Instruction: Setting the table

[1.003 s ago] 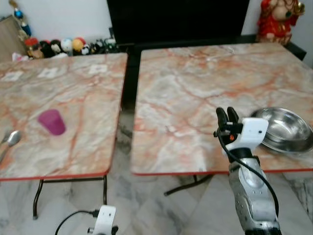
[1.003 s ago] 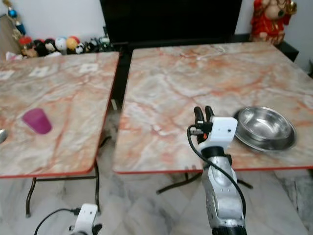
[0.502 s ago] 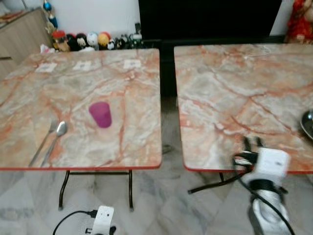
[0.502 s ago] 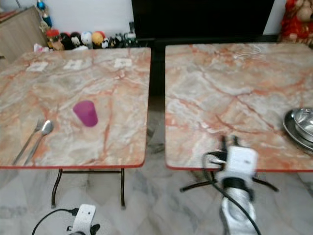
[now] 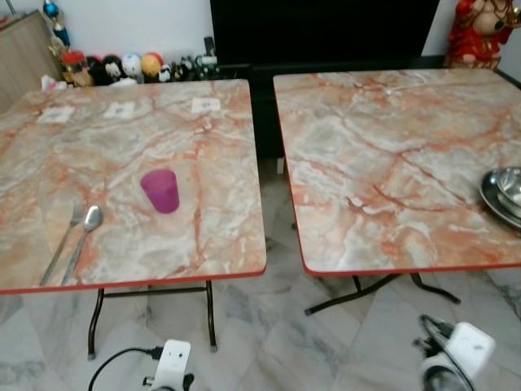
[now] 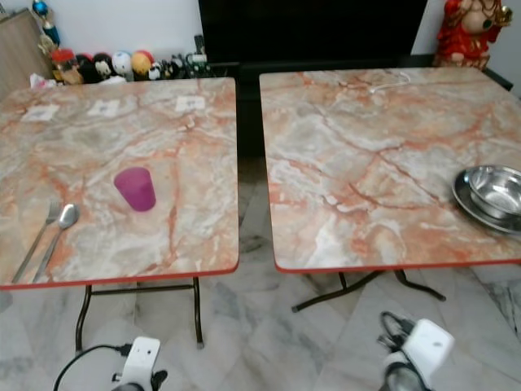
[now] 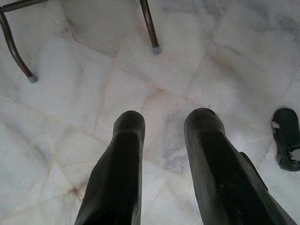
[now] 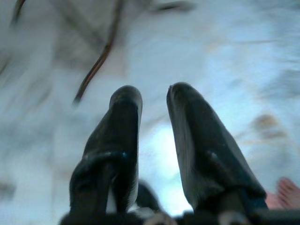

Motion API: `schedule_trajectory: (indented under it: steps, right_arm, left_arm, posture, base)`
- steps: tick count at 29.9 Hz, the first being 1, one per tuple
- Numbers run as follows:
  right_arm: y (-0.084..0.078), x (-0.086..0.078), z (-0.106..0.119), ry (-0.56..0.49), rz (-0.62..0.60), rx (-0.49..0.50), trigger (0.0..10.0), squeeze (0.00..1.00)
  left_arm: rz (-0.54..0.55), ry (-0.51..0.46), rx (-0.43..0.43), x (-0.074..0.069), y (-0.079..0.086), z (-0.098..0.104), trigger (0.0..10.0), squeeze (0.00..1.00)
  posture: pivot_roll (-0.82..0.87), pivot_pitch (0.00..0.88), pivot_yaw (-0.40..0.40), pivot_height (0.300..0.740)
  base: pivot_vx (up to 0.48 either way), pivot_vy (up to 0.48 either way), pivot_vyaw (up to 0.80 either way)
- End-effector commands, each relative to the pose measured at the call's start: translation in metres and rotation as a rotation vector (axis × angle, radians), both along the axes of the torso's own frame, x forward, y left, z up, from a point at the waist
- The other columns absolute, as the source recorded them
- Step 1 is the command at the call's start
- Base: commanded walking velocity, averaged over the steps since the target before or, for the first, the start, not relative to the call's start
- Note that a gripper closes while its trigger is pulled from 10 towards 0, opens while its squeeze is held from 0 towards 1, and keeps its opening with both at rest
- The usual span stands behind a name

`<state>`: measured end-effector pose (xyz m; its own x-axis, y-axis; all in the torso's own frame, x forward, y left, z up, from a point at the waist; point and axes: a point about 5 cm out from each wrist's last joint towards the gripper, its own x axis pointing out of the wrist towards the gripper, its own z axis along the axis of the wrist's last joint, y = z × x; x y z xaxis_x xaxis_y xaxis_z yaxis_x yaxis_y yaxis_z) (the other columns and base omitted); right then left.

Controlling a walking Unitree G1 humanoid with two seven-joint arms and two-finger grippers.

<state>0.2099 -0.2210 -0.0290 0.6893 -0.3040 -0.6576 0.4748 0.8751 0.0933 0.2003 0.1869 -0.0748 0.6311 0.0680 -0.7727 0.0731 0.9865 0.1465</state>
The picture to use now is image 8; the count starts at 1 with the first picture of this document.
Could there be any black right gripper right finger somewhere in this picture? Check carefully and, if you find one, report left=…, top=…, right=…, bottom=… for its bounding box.
left=166, top=82, right=269, bottom=213

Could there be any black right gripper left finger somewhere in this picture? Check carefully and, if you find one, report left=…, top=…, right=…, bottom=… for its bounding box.
left=69, top=85, right=143, bottom=214

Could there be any person's bare foot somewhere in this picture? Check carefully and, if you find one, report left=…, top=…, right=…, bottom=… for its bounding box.
left=266, top=177, right=300, bottom=210

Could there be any dark thin cable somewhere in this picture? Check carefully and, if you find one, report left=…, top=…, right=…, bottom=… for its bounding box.
left=72, top=0, right=124, bottom=104

